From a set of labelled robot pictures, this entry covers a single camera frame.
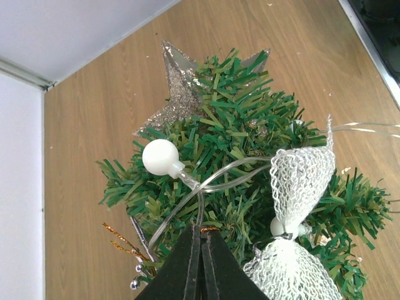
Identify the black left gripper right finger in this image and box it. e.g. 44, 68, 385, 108
201, 228, 268, 300

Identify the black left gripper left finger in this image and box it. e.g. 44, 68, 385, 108
136, 225, 200, 300

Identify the gold bauble ornament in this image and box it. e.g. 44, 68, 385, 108
102, 222, 157, 290

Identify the small green christmas tree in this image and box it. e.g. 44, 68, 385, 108
95, 47, 394, 300

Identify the white ball light string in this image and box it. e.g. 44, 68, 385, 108
142, 120, 400, 251

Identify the silver mesh ribbon bow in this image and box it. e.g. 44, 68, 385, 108
243, 119, 342, 299

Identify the silver glitter star ornament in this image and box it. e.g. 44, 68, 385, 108
132, 41, 270, 138

